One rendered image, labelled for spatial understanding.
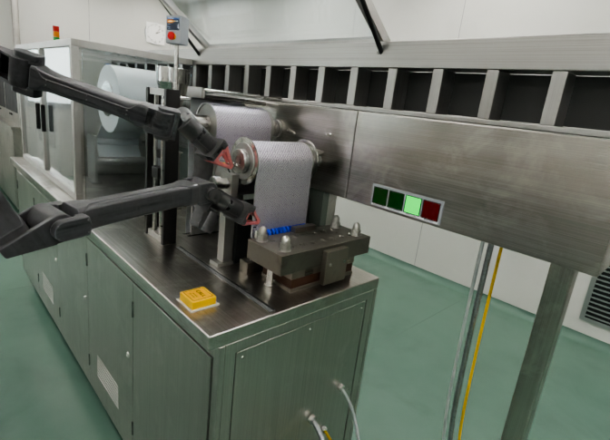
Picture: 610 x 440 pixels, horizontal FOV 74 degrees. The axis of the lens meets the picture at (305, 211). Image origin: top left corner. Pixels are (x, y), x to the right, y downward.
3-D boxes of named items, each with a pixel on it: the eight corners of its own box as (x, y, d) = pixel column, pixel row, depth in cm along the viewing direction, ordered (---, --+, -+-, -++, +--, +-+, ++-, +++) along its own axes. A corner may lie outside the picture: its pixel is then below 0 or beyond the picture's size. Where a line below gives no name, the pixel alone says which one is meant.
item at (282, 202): (250, 237, 128) (255, 180, 123) (304, 228, 144) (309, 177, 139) (251, 238, 127) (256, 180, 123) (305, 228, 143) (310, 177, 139)
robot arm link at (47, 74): (4, 90, 105) (7, 47, 101) (20, 87, 110) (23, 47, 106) (164, 145, 108) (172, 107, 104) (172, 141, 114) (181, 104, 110)
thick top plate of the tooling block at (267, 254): (246, 257, 123) (248, 239, 122) (334, 239, 151) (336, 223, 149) (280, 277, 112) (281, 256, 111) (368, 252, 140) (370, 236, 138)
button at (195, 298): (179, 299, 107) (179, 291, 107) (202, 293, 112) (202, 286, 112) (191, 311, 103) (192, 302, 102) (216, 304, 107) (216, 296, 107)
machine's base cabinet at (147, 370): (23, 281, 289) (14, 162, 267) (116, 264, 333) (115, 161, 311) (200, 608, 117) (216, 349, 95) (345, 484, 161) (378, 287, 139)
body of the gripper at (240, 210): (245, 226, 118) (227, 217, 113) (226, 217, 125) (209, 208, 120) (255, 207, 119) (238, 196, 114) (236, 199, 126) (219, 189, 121)
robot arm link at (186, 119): (175, 129, 108) (191, 114, 108) (171, 121, 114) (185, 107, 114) (193, 146, 113) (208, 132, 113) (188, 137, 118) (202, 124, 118)
